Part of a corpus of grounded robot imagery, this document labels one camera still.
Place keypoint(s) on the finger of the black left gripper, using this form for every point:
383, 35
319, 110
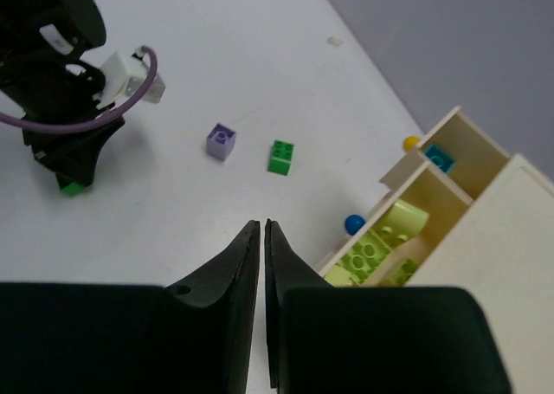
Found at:
73, 157

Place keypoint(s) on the dark green lego front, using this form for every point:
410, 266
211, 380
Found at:
68, 186

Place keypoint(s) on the cyan lego brick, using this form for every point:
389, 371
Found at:
440, 158

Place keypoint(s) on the cream drawer yellow knob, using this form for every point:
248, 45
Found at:
459, 149

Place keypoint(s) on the dark green sloped lego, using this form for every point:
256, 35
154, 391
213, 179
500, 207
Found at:
280, 157

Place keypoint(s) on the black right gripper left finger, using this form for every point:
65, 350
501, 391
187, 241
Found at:
193, 336

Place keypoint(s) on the lime green small lego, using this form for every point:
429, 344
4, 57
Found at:
365, 256

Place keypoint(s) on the purple square lego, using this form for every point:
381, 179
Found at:
220, 142

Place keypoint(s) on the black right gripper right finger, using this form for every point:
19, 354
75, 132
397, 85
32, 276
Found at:
325, 339

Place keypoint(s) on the lime green lego front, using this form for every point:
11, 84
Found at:
339, 277

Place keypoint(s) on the cream plastic drawer cabinet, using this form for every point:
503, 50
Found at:
501, 252

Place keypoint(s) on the cream drawer blue knob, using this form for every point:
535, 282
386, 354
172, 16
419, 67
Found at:
428, 189

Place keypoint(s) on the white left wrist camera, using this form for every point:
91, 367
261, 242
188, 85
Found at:
124, 74

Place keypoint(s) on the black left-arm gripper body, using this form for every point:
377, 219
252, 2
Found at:
42, 42

